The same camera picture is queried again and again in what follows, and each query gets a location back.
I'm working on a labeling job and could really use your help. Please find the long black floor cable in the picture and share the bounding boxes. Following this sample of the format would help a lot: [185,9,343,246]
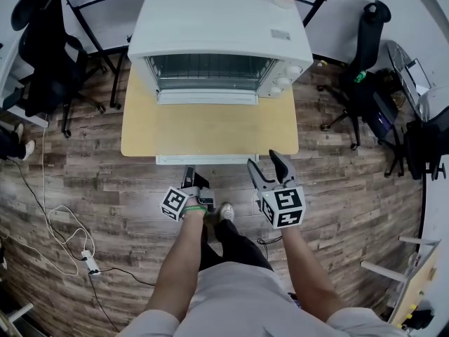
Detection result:
[6,159,156,333]

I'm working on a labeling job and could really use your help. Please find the white floor cable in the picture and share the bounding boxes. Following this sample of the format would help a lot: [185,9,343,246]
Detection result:
[0,127,96,277]

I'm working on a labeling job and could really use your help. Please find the black office chair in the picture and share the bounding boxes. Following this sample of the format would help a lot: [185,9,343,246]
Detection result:
[316,0,401,151]
[383,106,449,183]
[9,0,107,139]

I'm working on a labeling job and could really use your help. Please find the wooden desk with white legs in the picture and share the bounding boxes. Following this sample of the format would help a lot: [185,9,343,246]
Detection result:
[360,234,449,333]

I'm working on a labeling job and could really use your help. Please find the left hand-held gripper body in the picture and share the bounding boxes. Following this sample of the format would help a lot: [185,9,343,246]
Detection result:
[160,186,215,223]

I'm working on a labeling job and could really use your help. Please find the open silver laptop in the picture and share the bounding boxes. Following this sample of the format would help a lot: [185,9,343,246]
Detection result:
[398,58,433,98]

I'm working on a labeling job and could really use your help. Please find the person's left forearm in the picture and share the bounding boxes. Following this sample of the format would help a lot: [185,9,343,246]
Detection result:
[145,209,208,325]

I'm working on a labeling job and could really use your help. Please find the metal oven rack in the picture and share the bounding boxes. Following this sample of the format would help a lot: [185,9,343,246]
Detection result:
[149,55,273,82]

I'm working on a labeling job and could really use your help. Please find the thin black cable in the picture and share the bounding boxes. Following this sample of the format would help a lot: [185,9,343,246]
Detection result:
[256,235,283,260]

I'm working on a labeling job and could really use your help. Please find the white countertop oven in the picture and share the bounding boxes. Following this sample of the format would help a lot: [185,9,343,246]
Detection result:
[126,0,314,98]

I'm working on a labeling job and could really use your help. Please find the whiteboard on black stand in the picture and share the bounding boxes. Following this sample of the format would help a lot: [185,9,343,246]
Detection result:
[52,0,343,112]

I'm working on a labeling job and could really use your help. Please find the person's white shirt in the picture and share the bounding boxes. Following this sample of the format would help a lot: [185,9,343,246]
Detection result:
[116,260,408,337]

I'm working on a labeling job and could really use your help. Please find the white power strip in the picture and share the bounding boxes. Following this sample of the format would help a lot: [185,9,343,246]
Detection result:
[81,250,102,277]

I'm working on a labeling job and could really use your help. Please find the person's right forearm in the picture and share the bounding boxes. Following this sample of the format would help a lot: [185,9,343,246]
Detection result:
[279,225,349,325]

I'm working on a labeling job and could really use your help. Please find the person's right shoe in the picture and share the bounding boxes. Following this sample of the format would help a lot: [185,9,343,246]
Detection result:
[218,201,236,223]

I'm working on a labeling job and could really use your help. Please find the white oven door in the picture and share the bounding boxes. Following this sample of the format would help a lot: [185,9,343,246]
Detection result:
[156,89,260,106]

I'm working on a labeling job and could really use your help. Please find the dark bag with purple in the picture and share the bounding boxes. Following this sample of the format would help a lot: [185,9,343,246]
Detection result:
[370,90,400,140]

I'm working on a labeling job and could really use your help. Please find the light wooden table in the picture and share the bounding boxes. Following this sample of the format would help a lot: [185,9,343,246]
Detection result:
[120,64,300,193]

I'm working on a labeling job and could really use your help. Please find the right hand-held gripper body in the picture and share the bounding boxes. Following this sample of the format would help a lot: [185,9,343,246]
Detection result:
[257,178,307,230]

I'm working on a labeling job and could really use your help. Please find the person's black trousers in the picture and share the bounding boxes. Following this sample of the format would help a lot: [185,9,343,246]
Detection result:
[199,218,275,274]

